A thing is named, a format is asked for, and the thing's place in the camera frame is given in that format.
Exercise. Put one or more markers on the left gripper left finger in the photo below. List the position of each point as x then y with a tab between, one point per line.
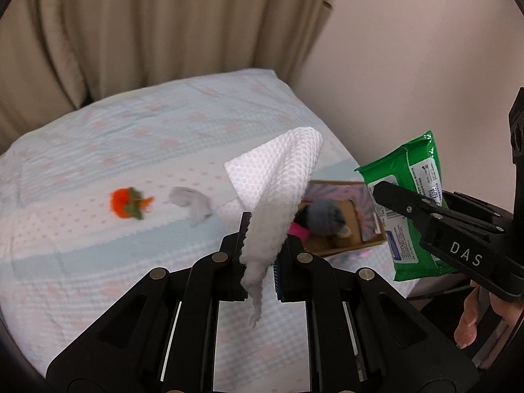
160	336

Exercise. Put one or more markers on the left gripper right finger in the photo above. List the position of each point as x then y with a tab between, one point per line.
363	335

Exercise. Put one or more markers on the magenta pouch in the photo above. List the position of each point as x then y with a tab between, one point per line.
299	231

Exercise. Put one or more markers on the beige curtain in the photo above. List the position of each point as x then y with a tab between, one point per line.
60	55

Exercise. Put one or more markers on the white textured cloth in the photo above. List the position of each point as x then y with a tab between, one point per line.
270	182

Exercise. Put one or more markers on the light blue patterned bedsheet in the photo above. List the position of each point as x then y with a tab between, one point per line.
66	257

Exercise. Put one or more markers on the dark grey sock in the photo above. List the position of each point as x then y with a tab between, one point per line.
323	217

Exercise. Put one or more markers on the orange knitted toy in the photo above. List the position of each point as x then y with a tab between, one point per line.
128	202

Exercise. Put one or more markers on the pink lined cardboard box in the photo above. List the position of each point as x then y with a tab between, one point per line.
359	211

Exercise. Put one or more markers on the right hand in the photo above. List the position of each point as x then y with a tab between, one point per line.
466	332

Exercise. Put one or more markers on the light grey sock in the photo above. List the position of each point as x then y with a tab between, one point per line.
197	203

